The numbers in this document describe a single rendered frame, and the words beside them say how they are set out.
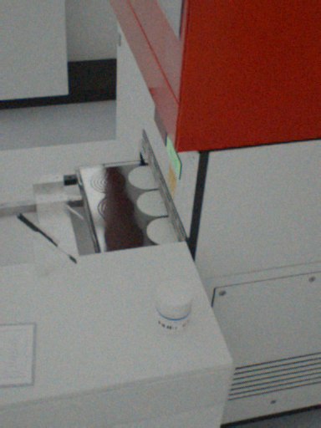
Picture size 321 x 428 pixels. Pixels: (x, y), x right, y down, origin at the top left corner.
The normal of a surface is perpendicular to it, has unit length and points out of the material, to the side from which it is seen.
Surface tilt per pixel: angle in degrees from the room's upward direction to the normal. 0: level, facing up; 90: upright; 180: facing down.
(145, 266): 0
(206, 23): 90
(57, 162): 0
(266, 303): 90
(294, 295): 90
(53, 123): 0
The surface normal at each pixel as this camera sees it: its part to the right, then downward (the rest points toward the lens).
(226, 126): 0.25, 0.67
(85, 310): 0.06, -0.74
